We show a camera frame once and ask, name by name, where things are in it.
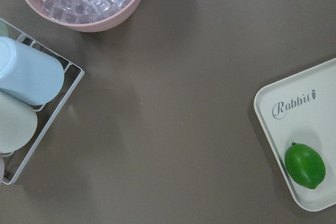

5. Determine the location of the cream rabbit tray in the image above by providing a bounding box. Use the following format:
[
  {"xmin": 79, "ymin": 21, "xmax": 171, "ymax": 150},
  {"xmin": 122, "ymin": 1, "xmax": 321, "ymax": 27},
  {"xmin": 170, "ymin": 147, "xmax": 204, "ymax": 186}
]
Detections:
[{"xmin": 254, "ymin": 59, "xmax": 335, "ymax": 211}]

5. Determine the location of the light blue cup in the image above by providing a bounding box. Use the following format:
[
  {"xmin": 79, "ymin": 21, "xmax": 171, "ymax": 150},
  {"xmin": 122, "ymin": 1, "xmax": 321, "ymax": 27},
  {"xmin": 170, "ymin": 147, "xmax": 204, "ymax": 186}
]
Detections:
[{"xmin": 1, "ymin": 36, "xmax": 64, "ymax": 105}]

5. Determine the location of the pale green cup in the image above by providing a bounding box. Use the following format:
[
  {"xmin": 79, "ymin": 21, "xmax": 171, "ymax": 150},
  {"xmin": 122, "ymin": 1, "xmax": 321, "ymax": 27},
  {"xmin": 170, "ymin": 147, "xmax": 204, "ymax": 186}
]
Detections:
[{"xmin": 1, "ymin": 91, "xmax": 37, "ymax": 153}]

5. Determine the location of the green lime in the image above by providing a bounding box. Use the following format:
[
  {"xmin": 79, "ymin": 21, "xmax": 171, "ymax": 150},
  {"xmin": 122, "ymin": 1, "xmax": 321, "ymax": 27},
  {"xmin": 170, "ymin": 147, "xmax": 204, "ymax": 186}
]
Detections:
[{"xmin": 285, "ymin": 142, "xmax": 326, "ymax": 189}]

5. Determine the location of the white wire cup rack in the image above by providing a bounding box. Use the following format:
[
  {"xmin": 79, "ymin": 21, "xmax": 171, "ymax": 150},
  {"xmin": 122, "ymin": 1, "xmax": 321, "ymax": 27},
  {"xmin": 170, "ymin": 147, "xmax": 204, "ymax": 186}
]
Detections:
[{"xmin": 1, "ymin": 19, "xmax": 85, "ymax": 185}]

